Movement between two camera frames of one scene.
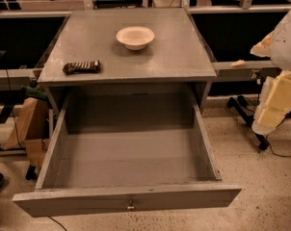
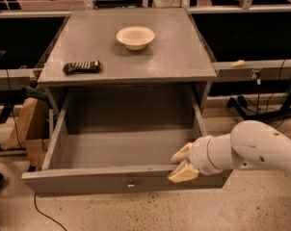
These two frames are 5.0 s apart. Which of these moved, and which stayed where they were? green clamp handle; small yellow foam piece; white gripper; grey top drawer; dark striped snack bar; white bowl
Moved: grey top drawer; white gripper
Stayed: dark striped snack bar; small yellow foam piece; green clamp handle; white bowl
